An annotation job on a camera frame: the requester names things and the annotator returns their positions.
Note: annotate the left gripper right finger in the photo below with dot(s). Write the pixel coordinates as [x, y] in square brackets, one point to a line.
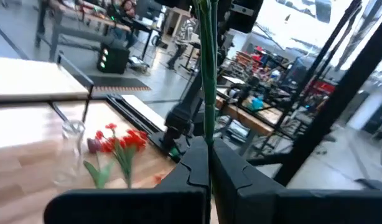
[272, 208]

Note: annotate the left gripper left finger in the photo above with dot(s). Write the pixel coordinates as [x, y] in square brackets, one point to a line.
[132, 208]

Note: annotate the red artificial flower bunch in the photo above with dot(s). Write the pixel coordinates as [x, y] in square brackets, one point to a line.
[157, 179]
[133, 140]

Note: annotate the maroon tulip green stem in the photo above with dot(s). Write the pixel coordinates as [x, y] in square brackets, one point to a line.
[94, 145]

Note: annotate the clear glass vase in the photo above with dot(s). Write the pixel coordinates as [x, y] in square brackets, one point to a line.
[71, 149]

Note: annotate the blue artificial flower bunch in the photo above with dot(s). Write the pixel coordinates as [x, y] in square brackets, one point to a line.
[209, 77]

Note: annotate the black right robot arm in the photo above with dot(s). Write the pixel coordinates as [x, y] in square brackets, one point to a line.
[181, 118]

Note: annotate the wooden shelf black metal legs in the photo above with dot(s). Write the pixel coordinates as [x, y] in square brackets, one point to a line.
[29, 77]

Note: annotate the wooden-top workbench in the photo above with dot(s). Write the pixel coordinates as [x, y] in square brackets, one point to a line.
[247, 118]

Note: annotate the teal plastic object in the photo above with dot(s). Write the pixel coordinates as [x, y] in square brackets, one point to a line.
[255, 103]

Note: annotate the black hazard-striped floor mat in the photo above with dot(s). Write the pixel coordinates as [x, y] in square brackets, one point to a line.
[116, 82]

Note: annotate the red storage box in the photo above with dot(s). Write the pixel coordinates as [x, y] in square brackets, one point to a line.
[321, 87]

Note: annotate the black computer tower with lights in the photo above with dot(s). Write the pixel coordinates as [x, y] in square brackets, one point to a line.
[113, 59]

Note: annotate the person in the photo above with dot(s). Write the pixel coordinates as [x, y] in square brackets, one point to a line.
[181, 37]
[128, 7]

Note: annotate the grey metal work table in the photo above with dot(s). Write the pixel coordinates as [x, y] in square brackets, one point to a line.
[79, 28]

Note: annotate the black metal rig frame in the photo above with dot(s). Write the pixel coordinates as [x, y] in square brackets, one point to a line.
[334, 102]

